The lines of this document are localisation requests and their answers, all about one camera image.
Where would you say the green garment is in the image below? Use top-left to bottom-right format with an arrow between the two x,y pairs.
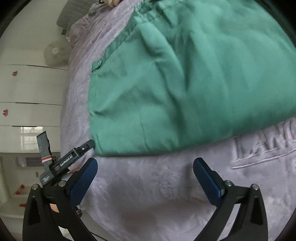
88,1 -> 295,156

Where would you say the white wardrobe with red decals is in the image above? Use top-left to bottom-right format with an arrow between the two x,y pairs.
1,48 -> 68,237

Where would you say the lavender plush bed blanket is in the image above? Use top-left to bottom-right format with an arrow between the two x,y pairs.
61,1 -> 295,240

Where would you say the white electric fan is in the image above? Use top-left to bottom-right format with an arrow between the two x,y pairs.
44,41 -> 71,67

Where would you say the grey quilted headboard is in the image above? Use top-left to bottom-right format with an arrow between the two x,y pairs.
56,0 -> 98,30

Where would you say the beige wrinkled pillow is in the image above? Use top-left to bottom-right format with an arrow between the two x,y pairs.
99,0 -> 122,8

